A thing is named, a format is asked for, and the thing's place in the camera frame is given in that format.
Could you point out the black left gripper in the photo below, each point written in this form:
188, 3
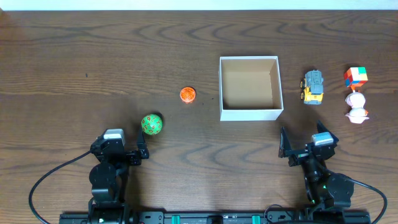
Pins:
125, 156

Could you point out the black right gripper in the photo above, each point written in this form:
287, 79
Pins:
300, 155

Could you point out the green ball with red numbers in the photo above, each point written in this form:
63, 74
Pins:
152, 124

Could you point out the grey and yellow toy truck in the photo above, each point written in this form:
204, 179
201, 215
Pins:
312, 88

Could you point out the pink and white duck figure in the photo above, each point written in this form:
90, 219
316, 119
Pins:
357, 114

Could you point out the orange round plastic toy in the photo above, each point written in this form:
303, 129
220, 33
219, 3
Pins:
187, 94

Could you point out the multicoloured puzzle cube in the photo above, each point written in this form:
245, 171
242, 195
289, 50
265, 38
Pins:
355, 77

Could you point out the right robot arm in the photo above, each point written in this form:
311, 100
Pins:
325, 190

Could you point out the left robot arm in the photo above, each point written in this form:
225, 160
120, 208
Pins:
109, 178

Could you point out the white cardboard box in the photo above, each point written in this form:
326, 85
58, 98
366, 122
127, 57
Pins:
250, 88

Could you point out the black mounting rail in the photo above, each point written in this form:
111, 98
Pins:
272, 216

